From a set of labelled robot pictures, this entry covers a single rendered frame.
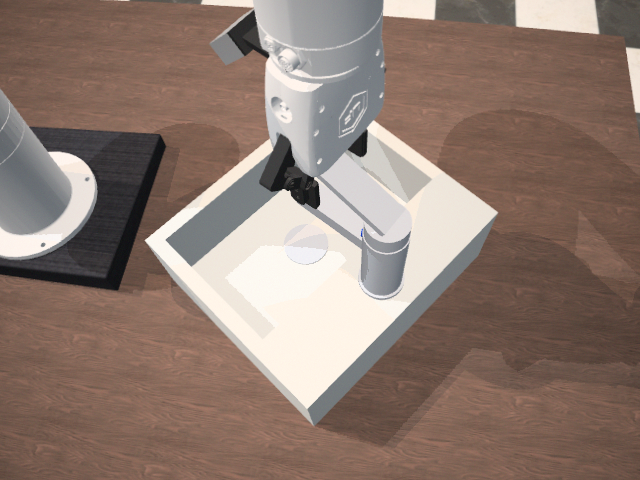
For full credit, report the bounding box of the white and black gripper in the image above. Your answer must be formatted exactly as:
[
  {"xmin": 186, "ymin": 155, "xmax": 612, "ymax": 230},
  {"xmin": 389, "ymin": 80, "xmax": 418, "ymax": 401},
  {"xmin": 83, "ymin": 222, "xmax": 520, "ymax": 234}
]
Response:
[{"xmin": 259, "ymin": 36, "xmax": 386, "ymax": 209}]

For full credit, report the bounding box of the white mixer tap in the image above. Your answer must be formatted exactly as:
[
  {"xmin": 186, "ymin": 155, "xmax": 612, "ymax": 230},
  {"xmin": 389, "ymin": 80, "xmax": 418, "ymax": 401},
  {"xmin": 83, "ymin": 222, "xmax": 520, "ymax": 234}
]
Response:
[{"xmin": 296, "ymin": 153, "xmax": 412, "ymax": 300}]

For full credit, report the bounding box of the white square sink basin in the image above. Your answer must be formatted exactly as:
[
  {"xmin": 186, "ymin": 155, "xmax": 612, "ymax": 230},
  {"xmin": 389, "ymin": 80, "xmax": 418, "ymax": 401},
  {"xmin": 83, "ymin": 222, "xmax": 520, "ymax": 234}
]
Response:
[{"xmin": 145, "ymin": 121, "xmax": 498, "ymax": 426}]

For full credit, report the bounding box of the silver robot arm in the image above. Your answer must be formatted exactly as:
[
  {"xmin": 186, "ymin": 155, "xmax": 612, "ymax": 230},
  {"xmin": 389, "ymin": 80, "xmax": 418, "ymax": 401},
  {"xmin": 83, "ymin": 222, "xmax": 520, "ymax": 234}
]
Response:
[{"xmin": 0, "ymin": 0, "xmax": 384, "ymax": 260}]

